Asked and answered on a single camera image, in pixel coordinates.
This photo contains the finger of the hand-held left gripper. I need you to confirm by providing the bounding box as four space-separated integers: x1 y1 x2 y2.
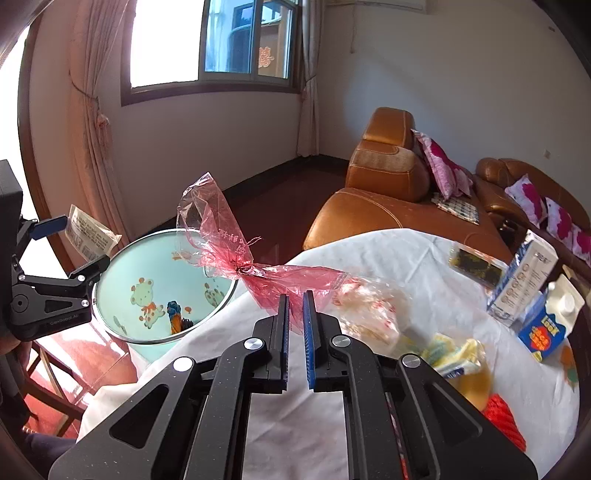
17 215 68 243
21 254 112 291

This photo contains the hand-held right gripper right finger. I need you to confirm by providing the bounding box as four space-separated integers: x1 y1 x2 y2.
302 290 539 480

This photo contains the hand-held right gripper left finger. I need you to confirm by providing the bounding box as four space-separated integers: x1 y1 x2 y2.
48 293 291 480

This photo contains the white label packet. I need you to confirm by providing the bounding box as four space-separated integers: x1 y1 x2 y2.
64 204 123 261

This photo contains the light green plastic bin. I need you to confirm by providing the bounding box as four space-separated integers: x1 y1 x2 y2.
92 227 241 365

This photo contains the orange snack bag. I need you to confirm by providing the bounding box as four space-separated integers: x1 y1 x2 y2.
166 300 195 335

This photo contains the red cellophane bag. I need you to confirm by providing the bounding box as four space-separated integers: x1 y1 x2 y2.
178 173 349 311

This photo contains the red foam fruit net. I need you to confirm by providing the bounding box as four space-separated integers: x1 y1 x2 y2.
482 393 527 453

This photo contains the red wooden chair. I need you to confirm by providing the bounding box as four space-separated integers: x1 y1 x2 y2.
25 340 89 438

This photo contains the white printed tablecloth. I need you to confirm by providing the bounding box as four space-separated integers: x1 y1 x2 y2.
76 228 580 480

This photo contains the brown leather chaise sofa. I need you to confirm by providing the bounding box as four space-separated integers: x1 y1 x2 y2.
302 107 513 264

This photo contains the yellow white wrapper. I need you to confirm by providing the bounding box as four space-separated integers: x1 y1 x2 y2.
418 335 485 379

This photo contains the long pink curtain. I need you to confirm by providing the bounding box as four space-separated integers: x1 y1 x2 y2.
69 0 139 245

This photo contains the yellow sponge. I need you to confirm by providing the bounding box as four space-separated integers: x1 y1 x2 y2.
445 364 492 411

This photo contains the dark seaweed packet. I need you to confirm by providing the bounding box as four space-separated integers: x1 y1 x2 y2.
448 242 509 289

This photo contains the checkered cloth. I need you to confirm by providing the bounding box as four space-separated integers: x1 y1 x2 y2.
431 191 481 226

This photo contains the narrow pale curtain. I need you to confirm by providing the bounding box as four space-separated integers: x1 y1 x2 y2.
295 0 324 158

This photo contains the large pink floral pillow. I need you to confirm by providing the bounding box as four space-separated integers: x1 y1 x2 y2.
411 129 476 200

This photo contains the tall white milk carton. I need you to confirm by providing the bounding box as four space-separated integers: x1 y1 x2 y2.
487 229 559 328

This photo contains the blue gable-top carton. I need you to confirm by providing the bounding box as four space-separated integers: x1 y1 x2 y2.
517 274 586 363

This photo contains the white magenta floral pillow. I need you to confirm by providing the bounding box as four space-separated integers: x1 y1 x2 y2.
505 174 548 227
545 198 575 241
571 225 591 266

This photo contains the sliding glass window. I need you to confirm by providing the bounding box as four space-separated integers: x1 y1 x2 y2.
121 0 305 108

